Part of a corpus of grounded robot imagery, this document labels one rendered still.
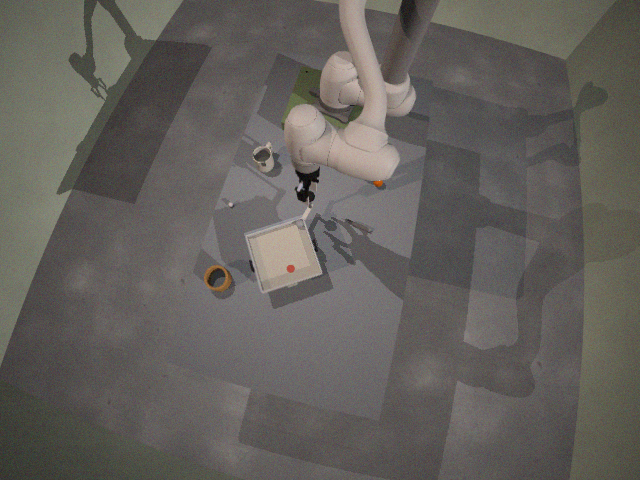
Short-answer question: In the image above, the beige mug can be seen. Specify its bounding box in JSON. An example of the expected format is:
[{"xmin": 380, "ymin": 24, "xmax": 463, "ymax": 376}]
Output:
[{"xmin": 252, "ymin": 142, "xmax": 274, "ymax": 172}]

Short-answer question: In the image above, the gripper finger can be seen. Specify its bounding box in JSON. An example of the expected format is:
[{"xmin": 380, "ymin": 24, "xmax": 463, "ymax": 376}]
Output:
[
  {"xmin": 309, "ymin": 172, "xmax": 320, "ymax": 191},
  {"xmin": 295, "ymin": 180, "xmax": 312, "ymax": 206}
]

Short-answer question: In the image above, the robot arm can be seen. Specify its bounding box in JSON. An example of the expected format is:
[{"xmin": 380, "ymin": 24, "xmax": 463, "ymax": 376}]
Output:
[{"xmin": 284, "ymin": 0, "xmax": 440, "ymax": 181}]

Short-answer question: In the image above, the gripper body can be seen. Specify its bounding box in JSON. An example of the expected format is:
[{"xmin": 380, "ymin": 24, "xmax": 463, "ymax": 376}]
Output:
[{"xmin": 295, "ymin": 167, "xmax": 320, "ymax": 185}]

